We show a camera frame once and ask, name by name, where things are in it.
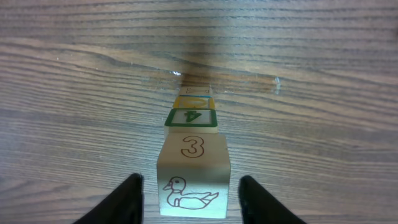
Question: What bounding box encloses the plain block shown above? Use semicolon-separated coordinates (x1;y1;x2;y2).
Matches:
157;133;231;218

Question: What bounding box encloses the blue P block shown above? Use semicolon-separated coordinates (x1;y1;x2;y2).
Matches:
178;86;213;98

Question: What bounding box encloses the yellow O block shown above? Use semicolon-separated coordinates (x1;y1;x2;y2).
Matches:
173;96;215;110

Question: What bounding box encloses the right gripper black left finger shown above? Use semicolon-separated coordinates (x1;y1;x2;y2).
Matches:
74;173;144;224

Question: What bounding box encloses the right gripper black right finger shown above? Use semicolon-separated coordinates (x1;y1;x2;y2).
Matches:
238;175;306;224

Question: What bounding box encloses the green 4 block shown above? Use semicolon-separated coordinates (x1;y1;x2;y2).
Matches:
164;108;218;137

